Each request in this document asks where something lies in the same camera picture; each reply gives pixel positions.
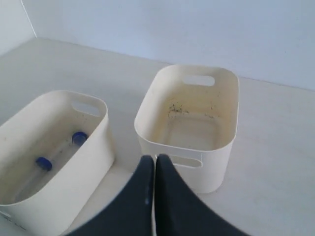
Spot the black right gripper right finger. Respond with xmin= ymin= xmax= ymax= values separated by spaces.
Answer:
xmin=154 ymin=154 xmax=247 ymax=236

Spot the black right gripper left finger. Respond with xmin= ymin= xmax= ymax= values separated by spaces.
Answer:
xmin=69 ymin=155 xmax=155 ymax=236

